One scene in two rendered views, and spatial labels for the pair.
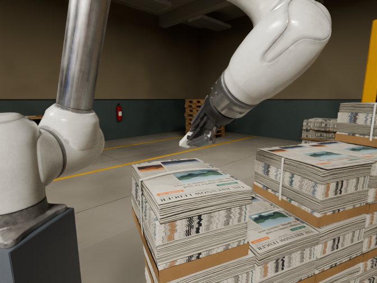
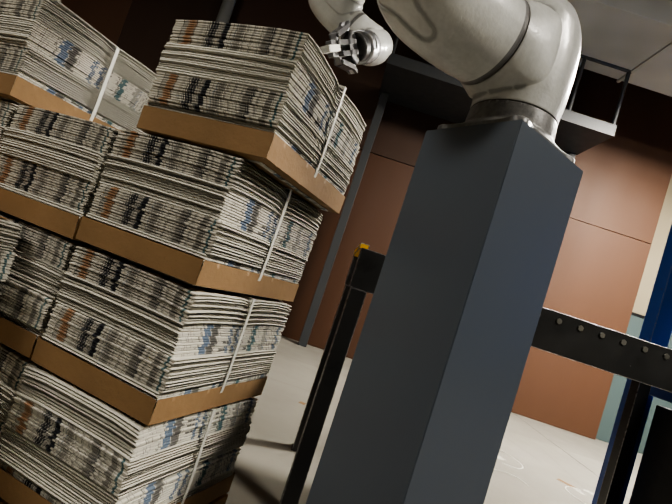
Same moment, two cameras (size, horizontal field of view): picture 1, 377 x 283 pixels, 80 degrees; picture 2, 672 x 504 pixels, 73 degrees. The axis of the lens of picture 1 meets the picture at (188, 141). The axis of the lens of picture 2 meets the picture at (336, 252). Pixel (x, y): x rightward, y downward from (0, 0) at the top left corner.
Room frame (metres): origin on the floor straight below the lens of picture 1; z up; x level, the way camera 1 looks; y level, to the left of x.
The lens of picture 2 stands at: (1.25, 0.85, 0.69)
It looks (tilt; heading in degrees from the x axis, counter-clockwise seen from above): 3 degrees up; 225
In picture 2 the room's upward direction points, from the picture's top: 18 degrees clockwise
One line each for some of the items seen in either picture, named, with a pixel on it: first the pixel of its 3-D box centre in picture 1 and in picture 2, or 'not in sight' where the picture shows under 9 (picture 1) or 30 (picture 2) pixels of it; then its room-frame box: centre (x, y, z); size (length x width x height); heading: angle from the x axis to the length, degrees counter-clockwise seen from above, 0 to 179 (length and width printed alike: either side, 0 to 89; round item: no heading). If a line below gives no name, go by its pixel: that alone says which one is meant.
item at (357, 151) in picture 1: (349, 149); not in sight; (1.10, -0.80, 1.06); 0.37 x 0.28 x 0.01; 22
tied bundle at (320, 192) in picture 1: (304, 178); (62, 83); (1.00, -0.54, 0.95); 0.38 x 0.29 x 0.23; 22
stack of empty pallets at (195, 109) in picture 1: (205, 118); not in sight; (7.75, -0.59, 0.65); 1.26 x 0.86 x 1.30; 138
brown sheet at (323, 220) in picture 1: (303, 196); (51, 114); (0.99, -0.54, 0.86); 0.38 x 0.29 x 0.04; 22
